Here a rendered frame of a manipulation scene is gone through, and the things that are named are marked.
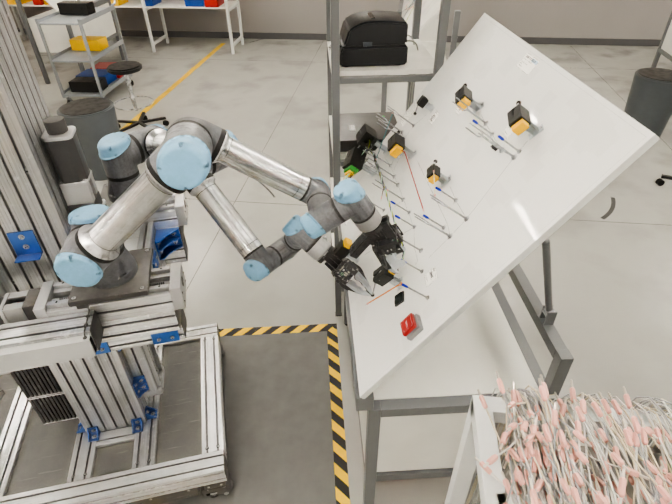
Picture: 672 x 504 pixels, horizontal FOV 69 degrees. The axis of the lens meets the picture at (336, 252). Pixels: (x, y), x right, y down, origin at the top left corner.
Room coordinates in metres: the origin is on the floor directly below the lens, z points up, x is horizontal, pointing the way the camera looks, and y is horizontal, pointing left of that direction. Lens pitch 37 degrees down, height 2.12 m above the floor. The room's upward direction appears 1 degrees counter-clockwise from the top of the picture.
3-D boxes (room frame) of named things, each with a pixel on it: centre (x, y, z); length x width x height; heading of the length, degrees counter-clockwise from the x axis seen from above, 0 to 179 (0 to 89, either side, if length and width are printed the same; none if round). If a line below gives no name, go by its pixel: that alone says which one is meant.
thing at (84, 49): (6.16, 2.92, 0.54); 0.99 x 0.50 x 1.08; 175
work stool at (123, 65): (5.01, 2.08, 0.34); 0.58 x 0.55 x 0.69; 133
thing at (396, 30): (2.33, -0.17, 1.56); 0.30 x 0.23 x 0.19; 94
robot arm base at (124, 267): (1.16, 0.69, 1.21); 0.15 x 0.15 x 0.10
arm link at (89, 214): (1.16, 0.69, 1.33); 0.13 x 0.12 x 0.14; 7
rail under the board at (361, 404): (1.49, -0.06, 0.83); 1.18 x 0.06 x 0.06; 3
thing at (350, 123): (2.37, -0.17, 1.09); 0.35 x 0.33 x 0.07; 3
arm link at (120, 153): (1.65, 0.80, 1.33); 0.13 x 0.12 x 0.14; 142
